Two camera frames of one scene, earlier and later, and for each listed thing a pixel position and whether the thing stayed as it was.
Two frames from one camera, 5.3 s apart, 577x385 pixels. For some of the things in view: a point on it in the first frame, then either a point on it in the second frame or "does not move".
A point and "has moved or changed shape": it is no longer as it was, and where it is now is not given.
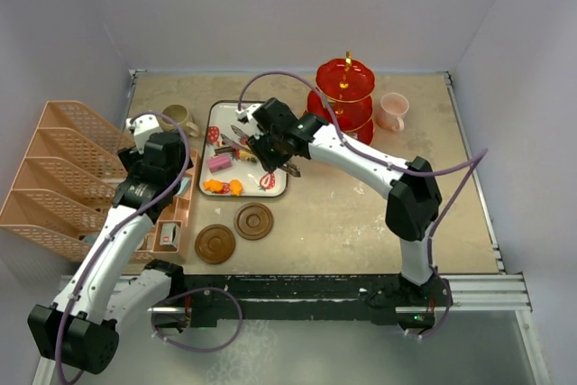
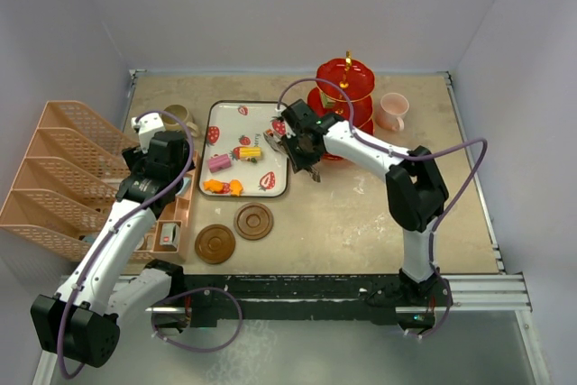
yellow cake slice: [245, 155] does not move
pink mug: [392, 107] does not move
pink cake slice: [219, 161] does not move
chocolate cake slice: [224, 150] has moved or changed shape
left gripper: [132, 157] does not move
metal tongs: [285, 166] -> [280, 145]
